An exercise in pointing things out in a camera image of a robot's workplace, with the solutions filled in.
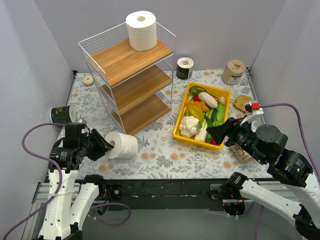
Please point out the brown printed paper roll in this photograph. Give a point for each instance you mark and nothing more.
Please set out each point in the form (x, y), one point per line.
(241, 154)

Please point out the green cucumber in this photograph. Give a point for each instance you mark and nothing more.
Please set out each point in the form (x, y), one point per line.
(218, 115)

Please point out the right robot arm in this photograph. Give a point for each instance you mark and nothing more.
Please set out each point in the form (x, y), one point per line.
(266, 145)

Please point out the bread slice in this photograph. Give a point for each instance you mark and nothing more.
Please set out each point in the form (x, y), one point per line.
(240, 101)

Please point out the garlic bulb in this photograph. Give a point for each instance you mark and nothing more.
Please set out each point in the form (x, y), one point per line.
(222, 100)

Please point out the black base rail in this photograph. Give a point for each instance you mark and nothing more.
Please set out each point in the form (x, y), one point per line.
(163, 194)

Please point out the white radish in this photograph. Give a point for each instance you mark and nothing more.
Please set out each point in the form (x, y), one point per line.
(208, 99)

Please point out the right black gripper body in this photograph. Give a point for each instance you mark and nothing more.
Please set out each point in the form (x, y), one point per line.
(230, 130)

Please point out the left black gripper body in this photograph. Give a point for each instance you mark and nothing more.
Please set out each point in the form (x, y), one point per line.
(92, 144)

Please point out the black wrapped roll on side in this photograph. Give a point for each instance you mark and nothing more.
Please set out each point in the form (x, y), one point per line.
(63, 115)

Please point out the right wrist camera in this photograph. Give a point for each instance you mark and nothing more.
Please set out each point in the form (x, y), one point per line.
(253, 110)

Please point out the white cauliflower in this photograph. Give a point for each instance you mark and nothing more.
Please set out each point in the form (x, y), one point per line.
(188, 126)

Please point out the floral table mat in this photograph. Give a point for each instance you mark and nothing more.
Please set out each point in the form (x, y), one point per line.
(159, 155)

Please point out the bok choy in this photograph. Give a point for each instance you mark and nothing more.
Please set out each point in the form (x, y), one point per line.
(202, 133)

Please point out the white wire wooden shelf rack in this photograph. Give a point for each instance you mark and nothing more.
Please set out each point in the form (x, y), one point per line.
(131, 83)

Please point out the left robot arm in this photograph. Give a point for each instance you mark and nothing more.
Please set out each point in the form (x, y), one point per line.
(64, 218)

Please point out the small beige donut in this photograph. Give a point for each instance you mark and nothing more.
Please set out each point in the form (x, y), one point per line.
(88, 80)

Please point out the white paper towel roll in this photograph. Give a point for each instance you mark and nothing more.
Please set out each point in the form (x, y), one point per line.
(142, 30)
(125, 147)

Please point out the yellow orange pepper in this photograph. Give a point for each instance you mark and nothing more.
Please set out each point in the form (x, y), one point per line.
(196, 109)

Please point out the yellow plastic bin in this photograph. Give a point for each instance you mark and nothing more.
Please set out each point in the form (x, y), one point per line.
(191, 95)

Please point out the black wrapped roll at back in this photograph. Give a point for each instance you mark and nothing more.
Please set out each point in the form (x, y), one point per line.
(184, 68)

